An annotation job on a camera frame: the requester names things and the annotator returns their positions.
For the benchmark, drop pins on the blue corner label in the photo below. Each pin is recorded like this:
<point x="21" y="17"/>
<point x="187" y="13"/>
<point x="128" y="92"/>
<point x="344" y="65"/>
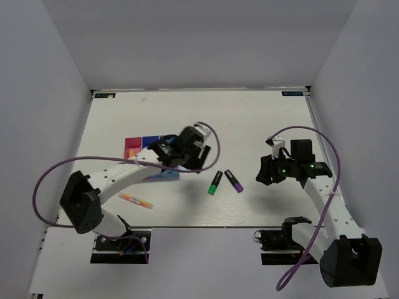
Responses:
<point x="292" y="93"/>
<point x="105" y="95"/>

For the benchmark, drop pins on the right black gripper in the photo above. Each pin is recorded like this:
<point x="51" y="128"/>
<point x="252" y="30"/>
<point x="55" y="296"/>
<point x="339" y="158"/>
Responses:
<point x="267" y="170"/>

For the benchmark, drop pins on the right blue corner label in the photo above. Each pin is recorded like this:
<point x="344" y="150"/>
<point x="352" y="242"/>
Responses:
<point x="292" y="93"/>

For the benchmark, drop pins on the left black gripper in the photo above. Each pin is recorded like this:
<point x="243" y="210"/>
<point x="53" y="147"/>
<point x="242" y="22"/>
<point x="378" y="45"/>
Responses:
<point x="200" y="160"/>

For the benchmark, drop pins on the green capped black highlighter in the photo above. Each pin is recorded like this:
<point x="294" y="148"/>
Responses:
<point x="215" y="183"/>

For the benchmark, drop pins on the purple capped black highlighter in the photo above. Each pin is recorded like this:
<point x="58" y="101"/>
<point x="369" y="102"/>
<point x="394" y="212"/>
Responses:
<point x="234" y="182"/>

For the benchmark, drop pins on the dark blue container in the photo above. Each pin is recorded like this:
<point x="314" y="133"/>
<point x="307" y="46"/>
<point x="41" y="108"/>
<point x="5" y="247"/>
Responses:
<point x="148" y="140"/>

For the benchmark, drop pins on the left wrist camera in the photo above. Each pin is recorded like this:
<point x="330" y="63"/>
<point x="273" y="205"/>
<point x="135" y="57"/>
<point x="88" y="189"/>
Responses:
<point x="203" y="130"/>

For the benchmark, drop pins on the left blue corner label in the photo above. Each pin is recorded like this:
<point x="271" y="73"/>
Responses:
<point x="105" y="95"/>

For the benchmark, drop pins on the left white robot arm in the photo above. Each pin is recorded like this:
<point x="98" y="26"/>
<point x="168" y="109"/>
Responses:
<point x="85" y="194"/>

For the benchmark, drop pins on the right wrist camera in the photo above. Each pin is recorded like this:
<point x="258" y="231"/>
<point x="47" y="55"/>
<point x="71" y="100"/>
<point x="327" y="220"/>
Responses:
<point x="276" y="143"/>

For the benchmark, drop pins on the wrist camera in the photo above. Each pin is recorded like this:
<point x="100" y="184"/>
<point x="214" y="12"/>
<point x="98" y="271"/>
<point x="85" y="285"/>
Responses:
<point x="203" y="130"/>
<point x="276" y="143"/>

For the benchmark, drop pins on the yellow pink highlighter pen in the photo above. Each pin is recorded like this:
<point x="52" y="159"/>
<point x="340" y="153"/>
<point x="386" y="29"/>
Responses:
<point x="135" y="200"/>

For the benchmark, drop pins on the light blue container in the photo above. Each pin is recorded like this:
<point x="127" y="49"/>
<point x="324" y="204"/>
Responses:
<point x="165" y="174"/>

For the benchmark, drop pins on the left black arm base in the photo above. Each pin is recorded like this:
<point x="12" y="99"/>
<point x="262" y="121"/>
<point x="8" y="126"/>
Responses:
<point x="129" y="251"/>

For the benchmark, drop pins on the pink container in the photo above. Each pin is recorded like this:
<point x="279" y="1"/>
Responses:
<point x="132" y="147"/>

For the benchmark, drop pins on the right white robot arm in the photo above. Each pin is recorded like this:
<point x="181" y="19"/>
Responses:
<point x="346" y="256"/>

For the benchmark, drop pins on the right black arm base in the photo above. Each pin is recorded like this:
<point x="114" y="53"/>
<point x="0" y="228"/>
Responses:
<point x="275" y="250"/>

